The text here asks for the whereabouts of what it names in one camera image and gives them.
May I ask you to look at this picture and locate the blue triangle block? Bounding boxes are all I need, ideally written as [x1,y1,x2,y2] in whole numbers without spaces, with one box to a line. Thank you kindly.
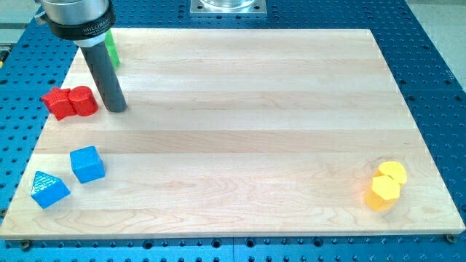
[30,171,71,209]

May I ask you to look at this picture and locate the yellow round block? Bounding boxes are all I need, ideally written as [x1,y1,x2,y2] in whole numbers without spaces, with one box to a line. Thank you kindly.
[374,161,408,186]

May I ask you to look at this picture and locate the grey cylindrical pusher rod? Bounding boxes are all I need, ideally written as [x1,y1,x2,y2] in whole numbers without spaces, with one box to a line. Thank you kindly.
[81,42,127,113]

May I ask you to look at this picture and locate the light wooden board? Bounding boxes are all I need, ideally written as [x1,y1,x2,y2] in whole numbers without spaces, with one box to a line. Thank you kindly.
[1,28,465,240]

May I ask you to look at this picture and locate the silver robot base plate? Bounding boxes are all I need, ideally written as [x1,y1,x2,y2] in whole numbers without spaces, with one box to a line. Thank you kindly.
[189,0,267,17]

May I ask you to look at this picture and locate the yellow hexagon block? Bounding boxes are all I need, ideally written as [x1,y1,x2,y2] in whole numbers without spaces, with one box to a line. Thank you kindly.
[365,175,400,211]

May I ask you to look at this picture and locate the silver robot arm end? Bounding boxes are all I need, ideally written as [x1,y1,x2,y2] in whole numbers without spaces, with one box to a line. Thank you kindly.
[34,0,116,48]

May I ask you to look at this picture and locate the green block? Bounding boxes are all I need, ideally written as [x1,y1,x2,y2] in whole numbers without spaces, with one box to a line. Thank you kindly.
[104,30,120,69]

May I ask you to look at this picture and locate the red circle block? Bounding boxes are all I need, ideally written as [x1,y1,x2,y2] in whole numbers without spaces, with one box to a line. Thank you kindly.
[68,86,98,116]

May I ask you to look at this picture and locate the blue perforated metal plate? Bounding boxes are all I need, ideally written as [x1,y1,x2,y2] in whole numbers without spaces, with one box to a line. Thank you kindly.
[1,0,465,261]

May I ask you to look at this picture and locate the red star block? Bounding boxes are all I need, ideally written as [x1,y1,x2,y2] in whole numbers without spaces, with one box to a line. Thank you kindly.
[41,87,76,121]

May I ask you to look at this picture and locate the blue cube block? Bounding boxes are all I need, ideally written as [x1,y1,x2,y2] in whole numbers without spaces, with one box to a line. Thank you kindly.
[70,146,105,183]

